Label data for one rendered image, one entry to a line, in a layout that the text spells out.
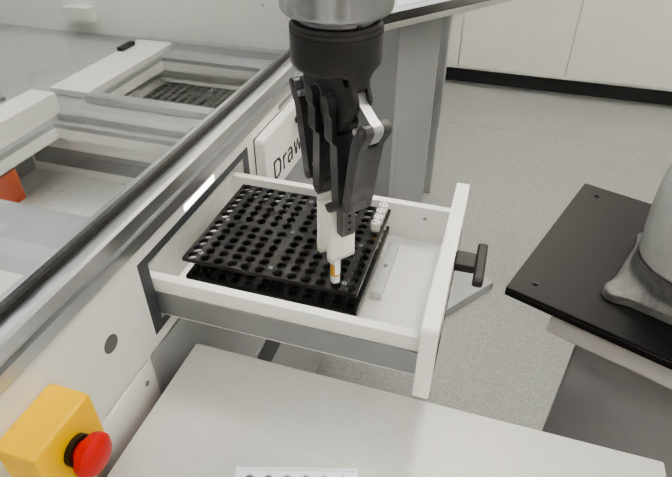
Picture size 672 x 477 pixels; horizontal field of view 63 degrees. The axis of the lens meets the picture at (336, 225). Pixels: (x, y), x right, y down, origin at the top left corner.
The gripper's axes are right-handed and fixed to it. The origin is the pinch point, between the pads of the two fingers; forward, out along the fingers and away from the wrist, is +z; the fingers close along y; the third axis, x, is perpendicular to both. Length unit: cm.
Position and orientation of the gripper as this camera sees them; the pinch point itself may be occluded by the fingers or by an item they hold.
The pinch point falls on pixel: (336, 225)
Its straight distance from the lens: 54.6
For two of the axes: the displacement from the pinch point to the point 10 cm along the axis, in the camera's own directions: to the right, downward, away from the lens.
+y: -5.2, -5.1, 6.8
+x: -8.5, 3.1, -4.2
